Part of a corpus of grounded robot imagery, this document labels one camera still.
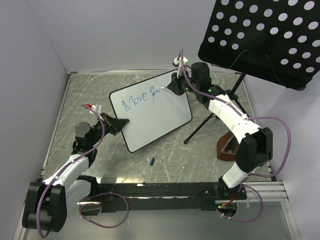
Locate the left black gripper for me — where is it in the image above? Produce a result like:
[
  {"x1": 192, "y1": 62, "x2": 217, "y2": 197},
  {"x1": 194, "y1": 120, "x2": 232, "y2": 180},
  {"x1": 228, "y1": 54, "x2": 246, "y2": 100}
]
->
[{"x1": 89, "y1": 112, "x2": 130, "y2": 146}]

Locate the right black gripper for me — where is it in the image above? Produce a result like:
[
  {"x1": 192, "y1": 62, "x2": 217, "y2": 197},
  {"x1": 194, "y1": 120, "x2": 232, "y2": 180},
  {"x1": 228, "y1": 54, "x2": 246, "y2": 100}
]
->
[{"x1": 167, "y1": 68, "x2": 199, "y2": 96}]

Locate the white whiteboard black frame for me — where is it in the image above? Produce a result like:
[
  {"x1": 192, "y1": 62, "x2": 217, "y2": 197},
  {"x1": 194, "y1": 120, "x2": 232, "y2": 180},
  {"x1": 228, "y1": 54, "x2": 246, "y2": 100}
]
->
[{"x1": 109, "y1": 71, "x2": 193, "y2": 153}]

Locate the blue marker cap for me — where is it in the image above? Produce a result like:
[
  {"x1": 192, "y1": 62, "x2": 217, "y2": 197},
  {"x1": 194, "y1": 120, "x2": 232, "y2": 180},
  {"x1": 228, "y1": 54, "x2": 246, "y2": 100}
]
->
[{"x1": 149, "y1": 157, "x2": 155, "y2": 166}]

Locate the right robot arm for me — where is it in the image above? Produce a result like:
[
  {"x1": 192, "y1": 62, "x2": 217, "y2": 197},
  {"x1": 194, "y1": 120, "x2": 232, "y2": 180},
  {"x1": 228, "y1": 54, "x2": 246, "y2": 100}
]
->
[{"x1": 166, "y1": 58, "x2": 273, "y2": 199}]

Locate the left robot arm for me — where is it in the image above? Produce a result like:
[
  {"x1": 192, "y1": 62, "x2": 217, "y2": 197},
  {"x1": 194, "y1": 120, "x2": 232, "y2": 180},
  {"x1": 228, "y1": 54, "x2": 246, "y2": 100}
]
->
[{"x1": 22, "y1": 113, "x2": 130, "y2": 238}]

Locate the black perforated music stand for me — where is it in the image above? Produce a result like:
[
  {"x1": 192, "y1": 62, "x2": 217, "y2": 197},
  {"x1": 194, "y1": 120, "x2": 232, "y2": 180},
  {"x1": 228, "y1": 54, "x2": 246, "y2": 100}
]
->
[{"x1": 183, "y1": 0, "x2": 320, "y2": 145}]

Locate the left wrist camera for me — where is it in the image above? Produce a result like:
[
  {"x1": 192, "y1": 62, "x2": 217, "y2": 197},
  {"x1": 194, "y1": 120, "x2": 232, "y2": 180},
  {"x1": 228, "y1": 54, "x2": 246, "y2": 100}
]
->
[{"x1": 85, "y1": 103, "x2": 102, "y2": 115}]

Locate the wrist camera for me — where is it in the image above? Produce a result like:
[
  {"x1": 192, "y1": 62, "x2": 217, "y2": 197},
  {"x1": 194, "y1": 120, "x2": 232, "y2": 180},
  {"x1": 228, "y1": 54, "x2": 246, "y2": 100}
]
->
[
  {"x1": 85, "y1": 103, "x2": 102, "y2": 115},
  {"x1": 172, "y1": 57, "x2": 189, "y2": 78}
]

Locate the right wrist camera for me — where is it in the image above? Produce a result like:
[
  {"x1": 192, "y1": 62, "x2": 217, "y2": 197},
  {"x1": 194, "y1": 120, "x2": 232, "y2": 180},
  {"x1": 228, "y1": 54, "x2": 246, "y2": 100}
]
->
[{"x1": 172, "y1": 57, "x2": 189, "y2": 78}]

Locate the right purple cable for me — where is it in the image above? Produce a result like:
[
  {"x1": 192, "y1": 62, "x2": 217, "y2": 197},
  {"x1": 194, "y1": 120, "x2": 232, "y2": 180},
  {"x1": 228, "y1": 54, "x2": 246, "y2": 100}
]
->
[{"x1": 177, "y1": 48, "x2": 292, "y2": 177}]

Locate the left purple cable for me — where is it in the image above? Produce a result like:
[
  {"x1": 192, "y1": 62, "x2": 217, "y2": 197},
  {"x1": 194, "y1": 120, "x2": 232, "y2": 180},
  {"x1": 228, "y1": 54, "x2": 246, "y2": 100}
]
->
[{"x1": 36, "y1": 103, "x2": 106, "y2": 238}]

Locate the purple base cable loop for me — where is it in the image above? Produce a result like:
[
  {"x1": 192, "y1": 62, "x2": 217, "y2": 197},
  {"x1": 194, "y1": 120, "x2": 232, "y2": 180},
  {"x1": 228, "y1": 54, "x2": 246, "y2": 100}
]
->
[{"x1": 79, "y1": 191, "x2": 130, "y2": 229}]

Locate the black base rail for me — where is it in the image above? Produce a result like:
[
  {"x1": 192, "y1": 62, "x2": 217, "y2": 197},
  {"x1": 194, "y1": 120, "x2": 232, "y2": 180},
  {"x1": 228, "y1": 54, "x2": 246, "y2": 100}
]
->
[{"x1": 80, "y1": 182, "x2": 247, "y2": 213}]

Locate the aluminium frame rail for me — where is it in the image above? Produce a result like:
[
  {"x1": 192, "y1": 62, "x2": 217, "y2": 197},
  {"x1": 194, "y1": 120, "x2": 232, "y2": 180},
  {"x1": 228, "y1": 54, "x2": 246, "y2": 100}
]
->
[{"x1": 244, "y1": 181, "x2": 289, "y2": 202}]

